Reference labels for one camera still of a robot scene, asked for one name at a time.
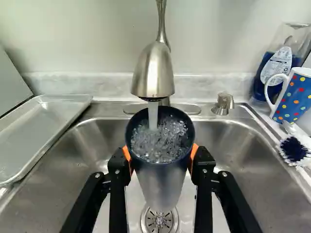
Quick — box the blue polka dot mug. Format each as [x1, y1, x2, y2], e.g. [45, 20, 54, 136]
[264, 67, 311, 125]

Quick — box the dark blue tumbler cup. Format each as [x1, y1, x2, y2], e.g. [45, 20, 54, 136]
[124, 105, 196, 212]

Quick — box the steel soap pump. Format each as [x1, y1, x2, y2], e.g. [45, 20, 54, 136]
[210, 91, 235, 116]

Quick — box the metal baking tray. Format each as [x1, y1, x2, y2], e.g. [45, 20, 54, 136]
[0, 94, 94, 187]

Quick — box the stainless steel sink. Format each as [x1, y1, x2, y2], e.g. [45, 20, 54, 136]
[0, 100, 311, 233]

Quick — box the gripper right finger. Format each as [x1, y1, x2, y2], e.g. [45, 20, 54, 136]
[187, 142, 264, 233]

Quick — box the white dish brush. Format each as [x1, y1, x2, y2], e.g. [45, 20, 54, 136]
[276, 120, 311, 168]

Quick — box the brushed steel tap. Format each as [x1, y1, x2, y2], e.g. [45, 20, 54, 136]
[122, 0, 202, 116]

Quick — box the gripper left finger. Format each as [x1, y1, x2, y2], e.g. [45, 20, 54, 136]
[59, 144, 134, 233]

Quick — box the blue dish soap bottle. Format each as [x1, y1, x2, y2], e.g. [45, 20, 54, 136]
[249, 21, 311, 107]

